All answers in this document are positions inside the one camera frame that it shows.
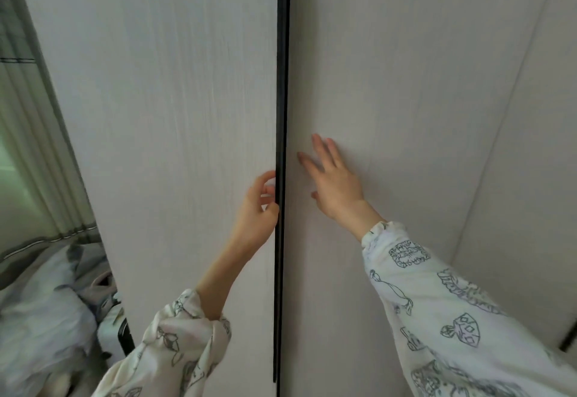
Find person's right hand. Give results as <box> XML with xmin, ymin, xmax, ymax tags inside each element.
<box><xmin>296</xmin><ymin>134</ymin><xmax>385</xmax><ymax>243</ymax></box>

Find person's left hand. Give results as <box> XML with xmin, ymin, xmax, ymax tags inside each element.
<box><xmin>230</xmin><ymin>170</ymin><xmax>281</xmax><ymax>259</ymax></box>

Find white wardrobe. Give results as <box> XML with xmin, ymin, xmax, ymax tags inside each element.
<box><xmin>13</xmin><ymin>0</ymin><xmax>569</xmax><ymax>397</ymax></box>

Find person's right forearm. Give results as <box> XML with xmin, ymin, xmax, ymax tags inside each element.
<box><xmin>359</xmin><ymin>220</ymin><xmax>577</xmax><ymax>397</ymax></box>

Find person's left forearm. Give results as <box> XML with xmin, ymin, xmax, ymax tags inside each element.
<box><xmin>92</xmin><ymin>240</ymin><xmax>254</xmax><ymax>397</ymax></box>

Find white oil heater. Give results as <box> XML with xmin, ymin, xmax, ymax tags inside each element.
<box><xmin>97</xmin><ymin>292</ymin><xmax>136</xmax><ymax>366</ymax></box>

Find pale green patterned curtain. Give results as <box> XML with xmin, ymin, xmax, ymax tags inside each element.
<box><xmin>0</xmin><ymin>0</ymin><xmax>102</xmax><ymax>289</ymax></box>

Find grey white crumpled cloth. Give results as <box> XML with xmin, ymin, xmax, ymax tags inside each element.
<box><xmin>0</xmin><ymin>241</ymin><xmax>119</xmax><ymax>397</ymax></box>

